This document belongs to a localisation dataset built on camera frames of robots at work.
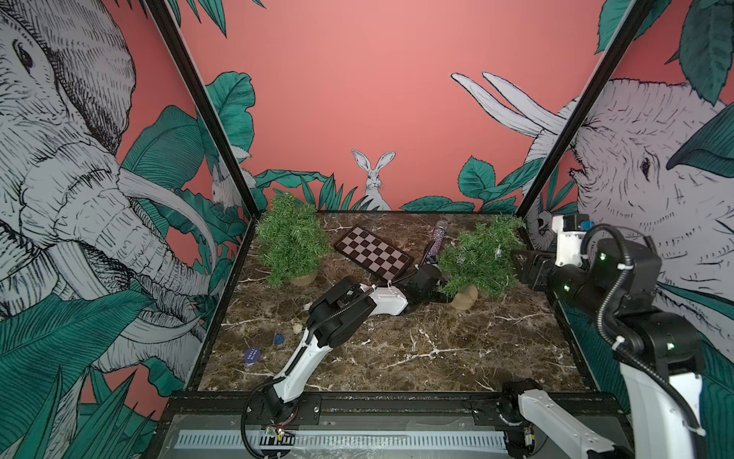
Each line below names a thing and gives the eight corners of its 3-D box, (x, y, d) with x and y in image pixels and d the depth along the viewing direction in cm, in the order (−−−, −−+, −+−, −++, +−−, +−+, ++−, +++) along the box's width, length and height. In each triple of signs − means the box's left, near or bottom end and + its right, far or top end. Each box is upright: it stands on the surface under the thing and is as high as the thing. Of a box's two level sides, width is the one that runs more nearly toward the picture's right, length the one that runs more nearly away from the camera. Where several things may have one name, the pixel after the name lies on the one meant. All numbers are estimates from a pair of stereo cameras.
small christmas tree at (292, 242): (289, 307, 95) (253, 239, 67) (279, 277, 102) (244, 204, 74) (336, 288, 100) (322, 217, 72) (324, 261, 107) (306, 186, 79)
